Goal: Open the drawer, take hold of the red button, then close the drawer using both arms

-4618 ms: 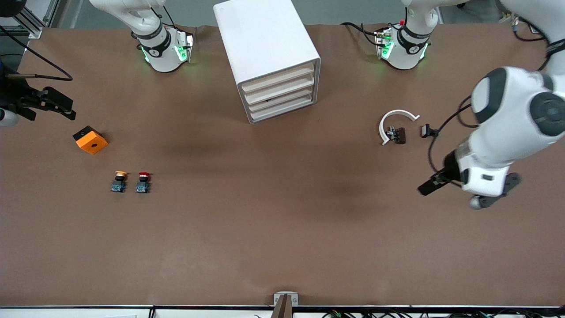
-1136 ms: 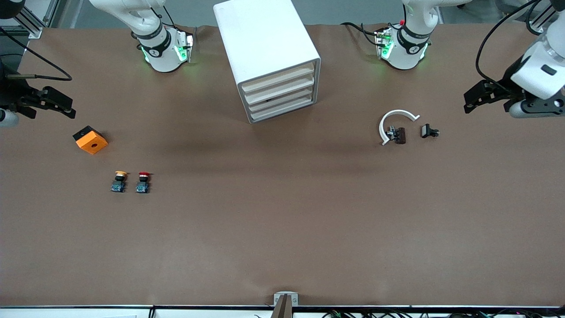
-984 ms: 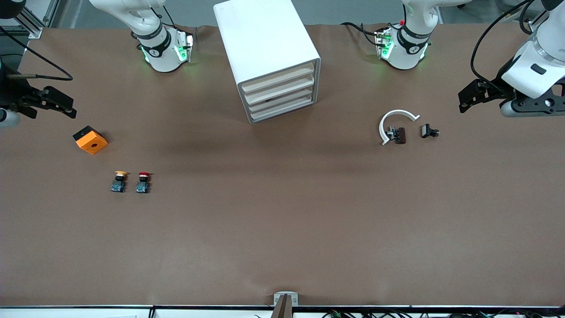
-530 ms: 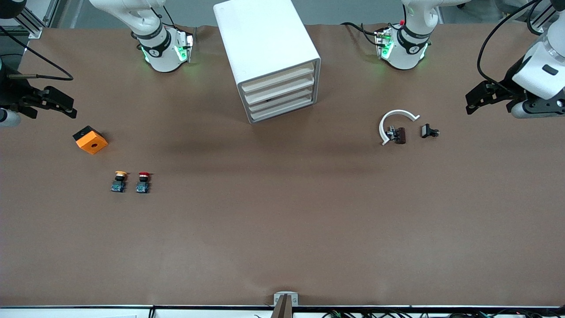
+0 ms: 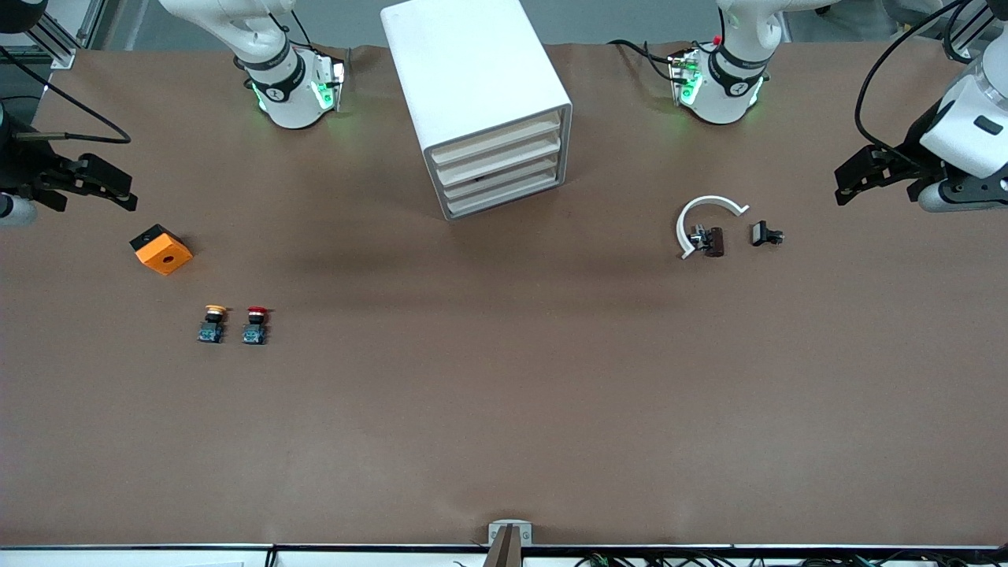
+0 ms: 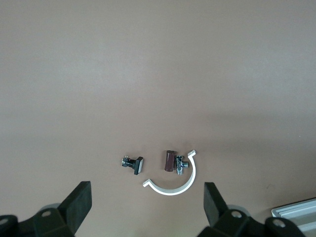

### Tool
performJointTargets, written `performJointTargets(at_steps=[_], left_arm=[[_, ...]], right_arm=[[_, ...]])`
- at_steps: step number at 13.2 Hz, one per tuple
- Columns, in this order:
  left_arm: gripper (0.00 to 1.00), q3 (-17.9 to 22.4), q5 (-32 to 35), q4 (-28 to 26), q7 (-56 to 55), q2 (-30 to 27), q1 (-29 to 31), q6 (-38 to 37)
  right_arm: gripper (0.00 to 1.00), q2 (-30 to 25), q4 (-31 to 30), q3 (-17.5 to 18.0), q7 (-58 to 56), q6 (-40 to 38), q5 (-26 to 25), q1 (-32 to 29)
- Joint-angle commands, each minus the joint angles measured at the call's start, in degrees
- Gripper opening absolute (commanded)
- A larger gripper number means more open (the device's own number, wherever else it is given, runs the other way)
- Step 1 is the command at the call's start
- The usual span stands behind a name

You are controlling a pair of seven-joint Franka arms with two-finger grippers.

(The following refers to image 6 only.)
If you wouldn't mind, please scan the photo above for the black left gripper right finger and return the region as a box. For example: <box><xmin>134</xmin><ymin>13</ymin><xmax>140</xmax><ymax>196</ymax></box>
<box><xmin>201</xmin><ymin>182</ymin><xmax>266</xmax><ymax>237</ymax></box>

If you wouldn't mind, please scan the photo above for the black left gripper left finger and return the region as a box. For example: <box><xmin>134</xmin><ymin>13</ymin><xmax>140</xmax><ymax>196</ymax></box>
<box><xmin>33</xmin><ymin>181</ymin><xmax>92</xmax><ymax>237</ymax></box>

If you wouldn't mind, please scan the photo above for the white curved plastic clamp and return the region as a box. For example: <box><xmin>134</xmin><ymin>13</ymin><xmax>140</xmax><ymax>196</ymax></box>
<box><xmin>142</xmin><ymin>150</ymin><xmax>198</xmax><ymax>196</ymax></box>

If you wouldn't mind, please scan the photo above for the brown cylinder part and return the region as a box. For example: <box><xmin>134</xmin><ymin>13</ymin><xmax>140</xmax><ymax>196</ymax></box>
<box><xmin>162</xmin><ymin>149</ymin><xmax>176</xmax><ymax>173</ymax></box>

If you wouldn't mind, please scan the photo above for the small black clip part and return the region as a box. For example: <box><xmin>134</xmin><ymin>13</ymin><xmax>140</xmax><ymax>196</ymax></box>
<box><xmin>121</xmin><ymin>155</ymin><xmax>145</xmax><ymax>176</ymax></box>

